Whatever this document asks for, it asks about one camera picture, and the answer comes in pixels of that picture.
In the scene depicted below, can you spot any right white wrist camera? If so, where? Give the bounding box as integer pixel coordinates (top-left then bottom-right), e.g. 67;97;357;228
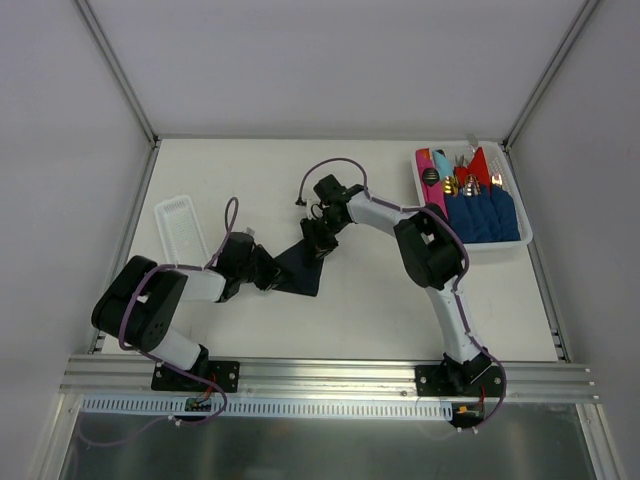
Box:
295;197;323;219

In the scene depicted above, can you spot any aluminium mounting rail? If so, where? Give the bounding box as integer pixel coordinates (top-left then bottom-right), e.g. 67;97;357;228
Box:
59;354;601;404

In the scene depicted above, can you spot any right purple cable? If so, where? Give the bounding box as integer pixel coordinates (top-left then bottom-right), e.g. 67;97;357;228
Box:
294;158;509;435

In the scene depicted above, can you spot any small white utensil tray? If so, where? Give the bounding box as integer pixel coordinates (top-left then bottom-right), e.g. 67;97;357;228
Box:
154;195;211;267

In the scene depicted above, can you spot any red rolled napkin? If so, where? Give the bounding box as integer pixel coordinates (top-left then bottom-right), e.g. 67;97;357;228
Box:
454;147;492;187

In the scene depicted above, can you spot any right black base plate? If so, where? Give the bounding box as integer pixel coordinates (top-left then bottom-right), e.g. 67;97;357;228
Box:
414;363;507;398

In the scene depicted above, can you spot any pink rolled napkin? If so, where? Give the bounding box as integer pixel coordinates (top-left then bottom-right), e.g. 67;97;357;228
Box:
414;148;446;214

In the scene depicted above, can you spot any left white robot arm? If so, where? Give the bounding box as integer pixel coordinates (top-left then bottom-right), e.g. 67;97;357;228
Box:
91;232;291;390

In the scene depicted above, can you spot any large white basket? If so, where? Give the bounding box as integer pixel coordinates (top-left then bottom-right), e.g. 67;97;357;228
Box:
411;142;533;252

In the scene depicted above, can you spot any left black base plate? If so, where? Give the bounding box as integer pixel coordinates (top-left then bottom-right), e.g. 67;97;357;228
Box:
151;359;240;393

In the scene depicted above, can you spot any cyan rolled napkin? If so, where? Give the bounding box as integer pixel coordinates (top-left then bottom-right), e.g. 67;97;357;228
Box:
432;149;454;181

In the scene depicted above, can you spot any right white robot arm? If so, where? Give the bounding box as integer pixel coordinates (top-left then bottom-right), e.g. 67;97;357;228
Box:
297;175;506;396

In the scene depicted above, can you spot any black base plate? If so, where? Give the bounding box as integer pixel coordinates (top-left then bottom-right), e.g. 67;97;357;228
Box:
414;363;507;398
151;359;240;393

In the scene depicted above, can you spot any white slotted cable duct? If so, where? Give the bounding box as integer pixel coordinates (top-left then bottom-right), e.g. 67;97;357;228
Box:
81;394;453;422

